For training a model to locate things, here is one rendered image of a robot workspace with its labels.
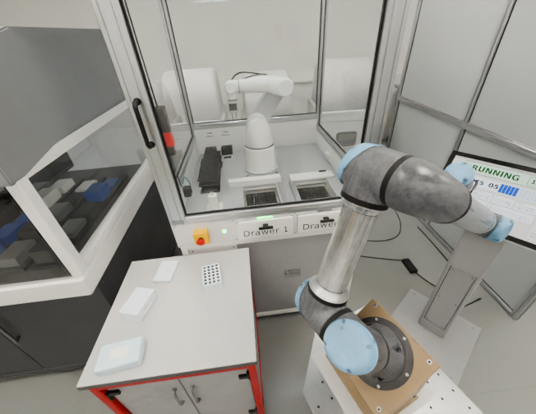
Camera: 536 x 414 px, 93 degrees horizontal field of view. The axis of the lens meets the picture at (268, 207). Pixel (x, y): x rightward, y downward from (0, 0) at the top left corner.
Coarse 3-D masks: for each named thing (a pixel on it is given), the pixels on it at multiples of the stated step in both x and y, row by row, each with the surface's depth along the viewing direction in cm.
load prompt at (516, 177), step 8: (480, 168) 113; (488, 168) 112; (496, 168) 110; (504, 168) 108; (488, 176) 111; (496, 176) 109; (504, 176) 108; (512, 176) 106; (520, 176) 105; (528, 176) 103; (520, 184) 104; (528, 184) 103
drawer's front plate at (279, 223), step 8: (288, 216) 130; (240, 224) 128; (248, 224) 129; (256, 224) 129; (272, 224) 130; (280, 224) 131; (288, 224) 132; (240, 232) 131; (272, 232) 134; (280, 232) 134; (288, 232) 135
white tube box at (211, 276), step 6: (210, 264) 123; (216, 264) 124; (204, 270) 121; (210, 270) 120; (216, 270) 121; (204, 276) 118; (210, 276) 118; (216, 276) 117; (204, 282) 115; (210, 282) 115; (216, 282) 115; (204, 288) 114; (210, 288) 115; (216, 288) 116
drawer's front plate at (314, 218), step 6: (336, 210) 132; (300, 216) 130; (306, 216) 130; (312, 216) 130; (318, 216) 131; (324, 216) 131; (330, 216) 132; (336, 216) 132; (300, 222) 132; (306, 222) 132; (312, 222) 132; (318, 222) 133; (330, 222) 134; (300, 228) 134; (312, 228) 135; (318, 228) 135; (324, 228) 136; (330, 228) 136
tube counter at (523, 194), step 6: (492, 186) 109; (498, 186) 108; (504, 186) 107; (510, 186) 106; (498, 192) 108; (504, 192) 107; (510, 192) 106; (516, 192) 104; (522, 192) 103; (528, 192) 102; (534, 192) 101; (522, 198) 103; (528, 198) 102; (534, 198) 101
